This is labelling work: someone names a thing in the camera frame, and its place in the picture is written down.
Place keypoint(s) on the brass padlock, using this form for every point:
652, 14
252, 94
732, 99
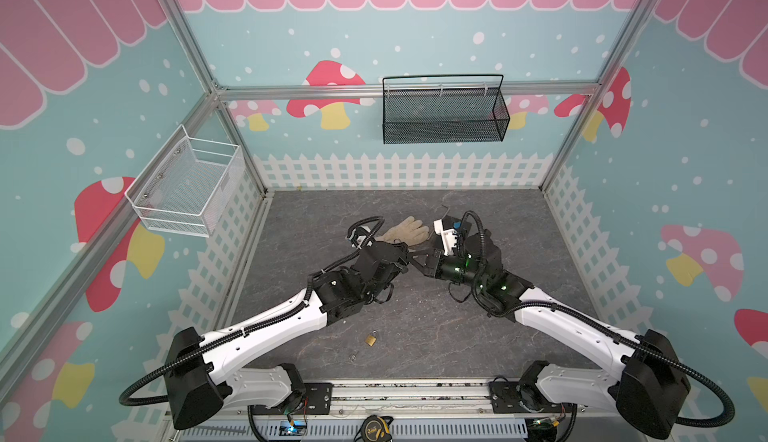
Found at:
371, 338

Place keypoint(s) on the yellow black tape measure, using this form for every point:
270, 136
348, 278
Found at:
375, 428

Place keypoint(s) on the beige knit work glove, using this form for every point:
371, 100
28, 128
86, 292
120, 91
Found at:
410, 231

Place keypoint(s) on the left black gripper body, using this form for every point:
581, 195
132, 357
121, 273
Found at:
400, 266

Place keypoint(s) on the green circuit board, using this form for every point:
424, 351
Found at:
293, 429

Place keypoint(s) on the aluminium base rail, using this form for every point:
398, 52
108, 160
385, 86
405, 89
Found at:
414, 397

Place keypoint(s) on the white mesh wall basket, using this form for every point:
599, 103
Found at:
187, 185

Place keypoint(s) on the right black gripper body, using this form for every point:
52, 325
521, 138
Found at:
435, 262

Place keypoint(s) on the black mesh wall basket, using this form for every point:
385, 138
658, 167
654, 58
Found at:
435, 108

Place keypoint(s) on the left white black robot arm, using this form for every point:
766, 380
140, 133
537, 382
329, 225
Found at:
205, 373

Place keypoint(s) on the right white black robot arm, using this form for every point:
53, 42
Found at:
637, 376

